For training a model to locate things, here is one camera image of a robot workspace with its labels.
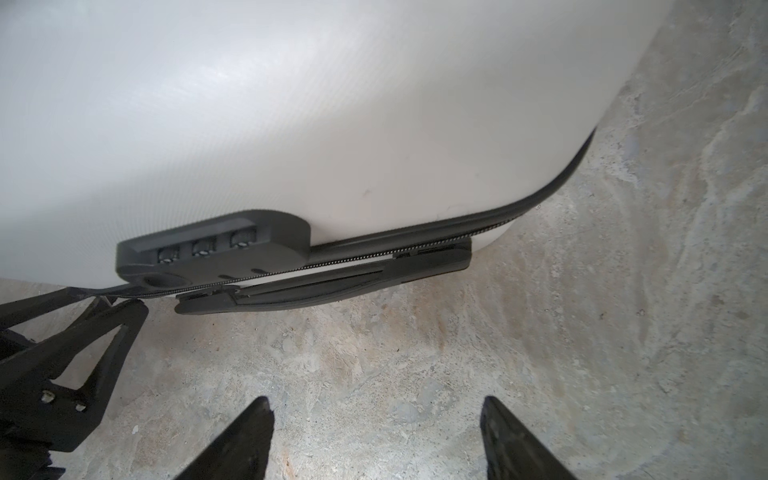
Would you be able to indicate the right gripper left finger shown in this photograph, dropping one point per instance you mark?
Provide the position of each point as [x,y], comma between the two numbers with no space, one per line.
[241,451]

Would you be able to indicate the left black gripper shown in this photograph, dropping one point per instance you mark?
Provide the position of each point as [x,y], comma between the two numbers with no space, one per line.
[39,416]

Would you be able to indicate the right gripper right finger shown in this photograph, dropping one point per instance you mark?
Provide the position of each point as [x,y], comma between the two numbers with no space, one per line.
[512,451]

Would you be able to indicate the black white suitcase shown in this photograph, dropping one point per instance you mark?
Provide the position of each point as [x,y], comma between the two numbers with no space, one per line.
[263,155]

